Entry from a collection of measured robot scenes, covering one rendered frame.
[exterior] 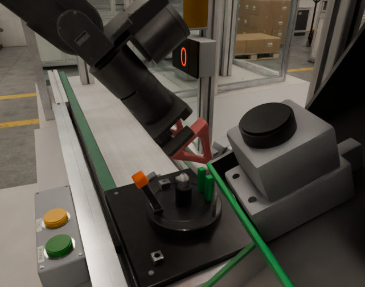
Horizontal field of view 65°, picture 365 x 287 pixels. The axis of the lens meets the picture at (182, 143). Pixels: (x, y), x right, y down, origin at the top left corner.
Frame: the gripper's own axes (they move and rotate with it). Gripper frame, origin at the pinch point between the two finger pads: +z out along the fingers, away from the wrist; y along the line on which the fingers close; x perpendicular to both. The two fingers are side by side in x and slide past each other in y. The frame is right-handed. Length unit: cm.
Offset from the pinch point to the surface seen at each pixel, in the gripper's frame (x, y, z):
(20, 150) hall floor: 114, 235, 52
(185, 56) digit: -12.1, 17.7, -3.3
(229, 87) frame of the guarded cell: -35, 82, 58
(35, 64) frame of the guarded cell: 19, 82, -12
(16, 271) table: 40.4, 8.8, -0.8
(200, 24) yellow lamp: -17.7, 16.5, -6.5
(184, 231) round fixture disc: 10.6, -6.7, 6.4
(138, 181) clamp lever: 10.0, -1.3, -3.2
